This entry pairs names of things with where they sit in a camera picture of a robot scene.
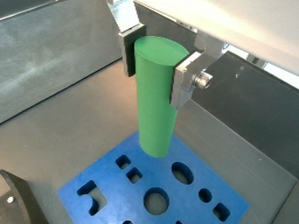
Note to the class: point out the green oval peg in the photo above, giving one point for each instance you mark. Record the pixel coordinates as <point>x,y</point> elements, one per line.
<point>156,56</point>

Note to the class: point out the blue shape sorting board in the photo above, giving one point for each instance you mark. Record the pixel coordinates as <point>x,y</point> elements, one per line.
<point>129,188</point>

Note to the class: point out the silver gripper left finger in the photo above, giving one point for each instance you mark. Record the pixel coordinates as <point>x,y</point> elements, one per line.
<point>130,30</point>

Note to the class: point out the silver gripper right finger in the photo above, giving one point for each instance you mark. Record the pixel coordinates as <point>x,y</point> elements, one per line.
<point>189,73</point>

